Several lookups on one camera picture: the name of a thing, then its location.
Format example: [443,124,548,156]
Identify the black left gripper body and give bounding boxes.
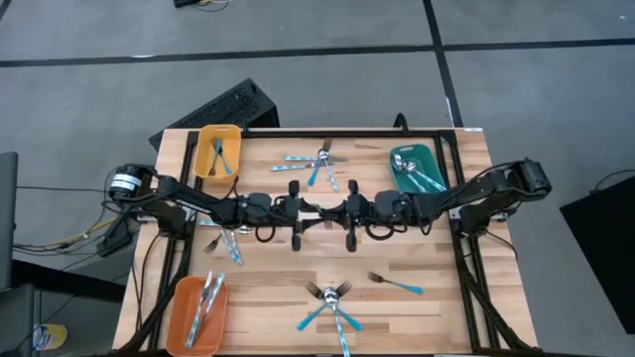
[271,180,302,253]

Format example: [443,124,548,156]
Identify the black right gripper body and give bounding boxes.
[346,179,378,253]

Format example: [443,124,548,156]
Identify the teal plastic bin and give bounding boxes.
[388,143,447,195]

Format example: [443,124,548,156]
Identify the yellow plastic bin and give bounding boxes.
[192,123,243,180]

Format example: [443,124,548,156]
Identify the black perforated box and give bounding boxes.
[148,77,282,152]

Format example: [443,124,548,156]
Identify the orange plastic bin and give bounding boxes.
[165,275,230,357]

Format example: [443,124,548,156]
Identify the black equipment case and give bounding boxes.
[559,174,635,336]

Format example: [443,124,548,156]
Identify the yellow wipes canister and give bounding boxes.
[32,322,68,352]

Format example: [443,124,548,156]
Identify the black metal table frame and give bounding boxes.
[116,127,540,357]

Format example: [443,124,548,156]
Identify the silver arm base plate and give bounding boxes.
[447,202,518,222]

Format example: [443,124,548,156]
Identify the yellow cable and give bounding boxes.
[14,217,118,249]

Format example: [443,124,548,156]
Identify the black floor cable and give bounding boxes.
[589,168,635,195]

